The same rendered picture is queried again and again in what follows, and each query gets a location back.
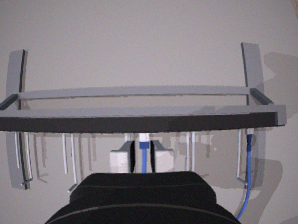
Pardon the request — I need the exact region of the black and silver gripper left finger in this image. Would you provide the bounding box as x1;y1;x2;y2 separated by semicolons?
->
109;140;135;173

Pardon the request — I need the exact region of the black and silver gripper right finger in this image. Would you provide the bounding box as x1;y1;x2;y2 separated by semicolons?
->
150;140;174;173

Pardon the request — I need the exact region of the blue patch cord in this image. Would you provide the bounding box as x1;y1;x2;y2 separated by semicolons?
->
142;143;251;220

